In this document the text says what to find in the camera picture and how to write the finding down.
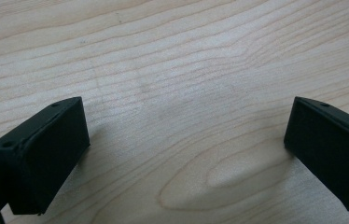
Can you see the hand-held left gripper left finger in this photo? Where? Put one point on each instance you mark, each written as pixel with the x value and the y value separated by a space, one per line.
pixel 42 158

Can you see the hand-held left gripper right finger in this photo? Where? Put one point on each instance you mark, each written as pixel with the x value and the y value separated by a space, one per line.
pixel 328 149

